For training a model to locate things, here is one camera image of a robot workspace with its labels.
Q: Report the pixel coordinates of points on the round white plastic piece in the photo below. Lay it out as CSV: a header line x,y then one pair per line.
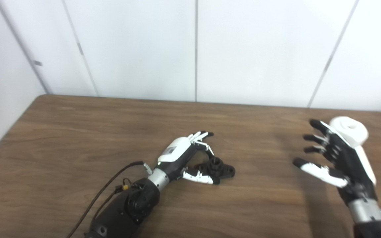
x,y
351,130

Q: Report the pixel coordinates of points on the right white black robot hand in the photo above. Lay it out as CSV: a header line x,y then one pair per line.
x,y
352,165

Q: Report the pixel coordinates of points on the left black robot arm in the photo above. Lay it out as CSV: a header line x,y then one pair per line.
x,y
131,208

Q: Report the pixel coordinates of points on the black flanged holder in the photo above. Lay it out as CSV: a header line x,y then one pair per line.
x,y
218,168

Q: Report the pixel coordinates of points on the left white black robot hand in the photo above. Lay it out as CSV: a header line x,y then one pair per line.
x,y
175,152

